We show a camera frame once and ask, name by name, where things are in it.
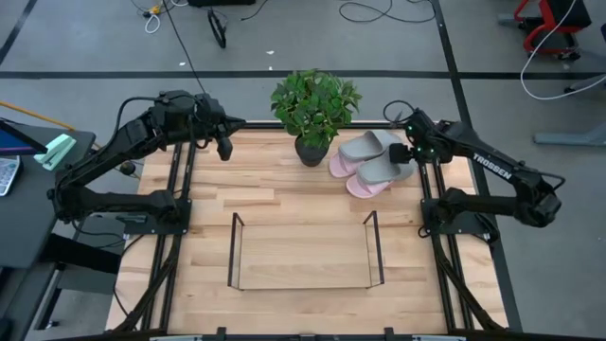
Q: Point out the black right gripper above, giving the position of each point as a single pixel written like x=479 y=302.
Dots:
x=423 y=137

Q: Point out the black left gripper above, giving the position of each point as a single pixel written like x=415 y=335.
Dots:
x=210 y=113

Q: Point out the grey slide sandal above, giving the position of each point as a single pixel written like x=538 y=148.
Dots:
x=379 y=170
x=364 y=144

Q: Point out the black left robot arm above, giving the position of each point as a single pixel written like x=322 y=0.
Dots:
x=109 y=151

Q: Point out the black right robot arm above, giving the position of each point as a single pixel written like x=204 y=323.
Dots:
x=492 y=166

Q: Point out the green plant in black pot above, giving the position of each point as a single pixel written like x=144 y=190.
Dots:
x=312 y=109

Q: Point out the black round plug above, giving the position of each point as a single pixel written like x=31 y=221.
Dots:
x=128 y=168

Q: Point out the clear acrylic tray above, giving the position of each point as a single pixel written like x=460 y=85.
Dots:
x=303 y=256

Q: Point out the black box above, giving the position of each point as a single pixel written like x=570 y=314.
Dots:
x=220 y=2

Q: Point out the mint green stapler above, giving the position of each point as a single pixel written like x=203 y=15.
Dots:
x=56 y=150

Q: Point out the grey furniture foot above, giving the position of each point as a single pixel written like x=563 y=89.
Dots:
x=507 y=20

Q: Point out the grey desk foot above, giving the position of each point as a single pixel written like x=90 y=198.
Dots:
x=573 y=138

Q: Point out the orange rod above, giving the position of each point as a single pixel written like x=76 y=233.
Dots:
x=38 y=115

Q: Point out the grey chair leg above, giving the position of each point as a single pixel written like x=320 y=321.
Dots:
x=592 y=84

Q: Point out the black tablet screen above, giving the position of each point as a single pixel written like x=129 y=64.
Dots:
x=14 y=142

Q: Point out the black side desk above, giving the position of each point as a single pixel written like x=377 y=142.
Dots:
x=28 y=227

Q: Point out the red black trolley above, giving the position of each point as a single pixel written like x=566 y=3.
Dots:
x=568 y=14

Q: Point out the white calculator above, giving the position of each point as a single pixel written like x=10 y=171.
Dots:
x=8 y=175

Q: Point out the silver frame bracket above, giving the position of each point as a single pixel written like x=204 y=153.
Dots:
x=175 y=338
x=438 y=338

